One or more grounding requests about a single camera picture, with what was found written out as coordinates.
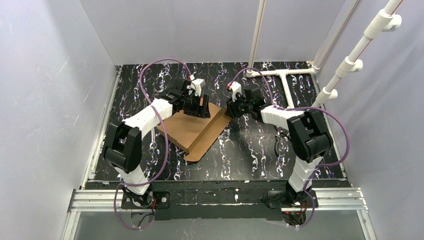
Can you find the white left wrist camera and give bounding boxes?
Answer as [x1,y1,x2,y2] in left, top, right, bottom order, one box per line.
[188,78,206,97]

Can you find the black handled pliers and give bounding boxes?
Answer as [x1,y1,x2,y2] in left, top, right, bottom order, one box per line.
[273,131,292,158]

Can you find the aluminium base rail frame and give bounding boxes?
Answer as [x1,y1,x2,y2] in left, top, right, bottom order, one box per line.
[68,180,368,221]

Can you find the white PVC camera pole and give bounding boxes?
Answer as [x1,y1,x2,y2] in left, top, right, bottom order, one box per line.
[312,0,403,107]

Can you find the brown cardboard box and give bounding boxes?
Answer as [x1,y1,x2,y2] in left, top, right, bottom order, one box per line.
[164,103,231,162]

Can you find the white PVC pipe frame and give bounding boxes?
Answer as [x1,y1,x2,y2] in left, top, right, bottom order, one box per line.
[246,0,359,108]

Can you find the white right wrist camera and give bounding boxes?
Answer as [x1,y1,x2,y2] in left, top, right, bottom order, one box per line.
[227,81,242,102]

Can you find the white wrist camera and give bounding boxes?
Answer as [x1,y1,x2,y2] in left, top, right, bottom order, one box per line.
[227,81,242,102]
[188,78,206,97]

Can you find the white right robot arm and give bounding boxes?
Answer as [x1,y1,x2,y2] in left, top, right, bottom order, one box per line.
[225,82,333,193]

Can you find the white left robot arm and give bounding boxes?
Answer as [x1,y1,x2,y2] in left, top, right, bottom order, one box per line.
[101,78,211,196]

